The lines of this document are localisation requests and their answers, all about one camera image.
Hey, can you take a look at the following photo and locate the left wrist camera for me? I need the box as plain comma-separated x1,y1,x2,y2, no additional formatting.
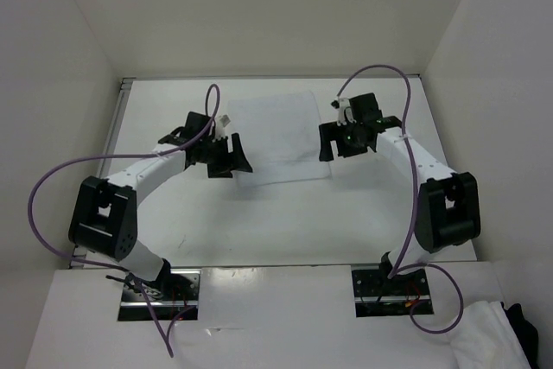
213,114,231,141

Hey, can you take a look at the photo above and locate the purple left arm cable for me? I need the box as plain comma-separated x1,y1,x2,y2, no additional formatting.
27,83,221,359

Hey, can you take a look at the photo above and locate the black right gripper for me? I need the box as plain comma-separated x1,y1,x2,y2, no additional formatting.
318,118,367,162

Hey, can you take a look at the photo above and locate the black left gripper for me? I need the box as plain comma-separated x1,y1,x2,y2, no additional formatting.
199,133,252,178

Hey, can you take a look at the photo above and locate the white skirt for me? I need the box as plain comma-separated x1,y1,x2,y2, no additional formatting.
227,92,331,188

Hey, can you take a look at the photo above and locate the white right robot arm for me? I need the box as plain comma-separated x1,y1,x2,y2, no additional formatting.
319,93,481,294

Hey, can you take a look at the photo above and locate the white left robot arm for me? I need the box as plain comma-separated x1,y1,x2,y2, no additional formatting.
68,111,252,300

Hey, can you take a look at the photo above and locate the white cloth pile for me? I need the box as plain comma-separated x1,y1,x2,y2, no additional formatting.
446,301,531,369

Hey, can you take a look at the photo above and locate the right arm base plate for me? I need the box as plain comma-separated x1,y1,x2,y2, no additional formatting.
351,264,434,318

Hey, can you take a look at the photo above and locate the black cloth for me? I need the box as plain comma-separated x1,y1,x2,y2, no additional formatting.
504,303,539,369

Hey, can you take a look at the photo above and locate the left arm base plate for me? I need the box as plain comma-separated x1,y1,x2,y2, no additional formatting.
114,269,201,322

